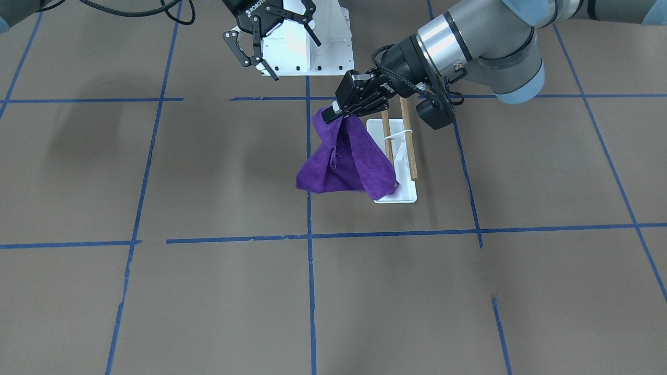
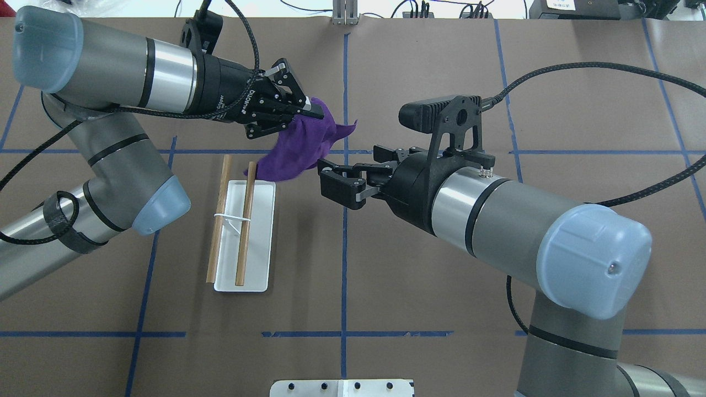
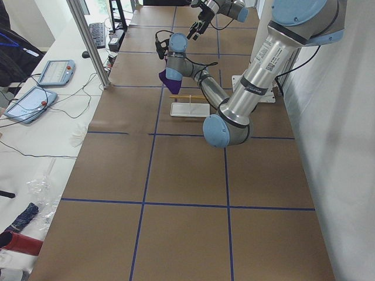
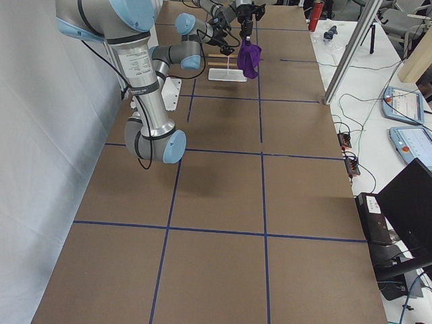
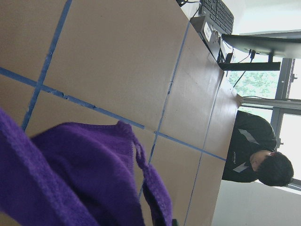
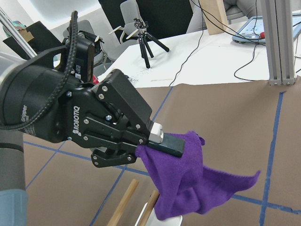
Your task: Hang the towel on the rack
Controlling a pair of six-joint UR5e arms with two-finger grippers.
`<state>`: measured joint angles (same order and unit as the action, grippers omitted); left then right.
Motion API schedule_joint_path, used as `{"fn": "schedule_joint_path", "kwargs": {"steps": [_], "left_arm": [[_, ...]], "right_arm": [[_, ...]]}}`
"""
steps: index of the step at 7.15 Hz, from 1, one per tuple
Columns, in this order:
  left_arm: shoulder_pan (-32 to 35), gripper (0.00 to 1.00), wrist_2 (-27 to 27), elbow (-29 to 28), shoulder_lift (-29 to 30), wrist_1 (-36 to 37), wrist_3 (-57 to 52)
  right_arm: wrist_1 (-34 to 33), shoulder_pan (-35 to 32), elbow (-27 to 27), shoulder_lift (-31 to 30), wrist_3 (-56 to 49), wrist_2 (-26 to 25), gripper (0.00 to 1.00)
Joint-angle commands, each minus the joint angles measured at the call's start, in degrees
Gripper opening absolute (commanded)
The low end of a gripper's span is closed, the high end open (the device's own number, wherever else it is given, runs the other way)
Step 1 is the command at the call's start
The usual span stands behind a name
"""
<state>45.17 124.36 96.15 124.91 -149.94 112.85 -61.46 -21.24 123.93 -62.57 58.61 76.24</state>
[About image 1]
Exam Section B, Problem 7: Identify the purple towel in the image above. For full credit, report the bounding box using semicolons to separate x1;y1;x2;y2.
295;107;398;200

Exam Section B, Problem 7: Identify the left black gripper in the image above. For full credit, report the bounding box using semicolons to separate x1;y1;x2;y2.
322;70;412;124

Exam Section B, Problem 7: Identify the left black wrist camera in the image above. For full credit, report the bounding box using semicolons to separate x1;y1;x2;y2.
415;79;465;130

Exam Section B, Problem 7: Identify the white wooden towel rack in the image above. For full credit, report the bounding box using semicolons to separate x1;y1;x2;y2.
365;97;418;204

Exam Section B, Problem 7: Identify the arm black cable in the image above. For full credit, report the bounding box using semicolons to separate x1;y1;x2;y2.
372;45;459;105
78;0;196;26

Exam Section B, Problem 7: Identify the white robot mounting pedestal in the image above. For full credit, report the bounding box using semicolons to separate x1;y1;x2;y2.
263;1;354;78

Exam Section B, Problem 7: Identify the brown paper table cover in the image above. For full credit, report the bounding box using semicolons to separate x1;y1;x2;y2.
1;1;666;374

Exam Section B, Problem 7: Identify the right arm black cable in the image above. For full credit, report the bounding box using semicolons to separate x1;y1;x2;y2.
78;0;196;26

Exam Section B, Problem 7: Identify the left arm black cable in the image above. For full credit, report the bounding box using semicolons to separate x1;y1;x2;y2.
372;45;459;105

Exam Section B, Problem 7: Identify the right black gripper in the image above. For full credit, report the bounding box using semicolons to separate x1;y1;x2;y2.
223;0;323;81

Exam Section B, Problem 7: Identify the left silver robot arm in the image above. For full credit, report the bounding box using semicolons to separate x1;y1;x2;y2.
321;1;665;130

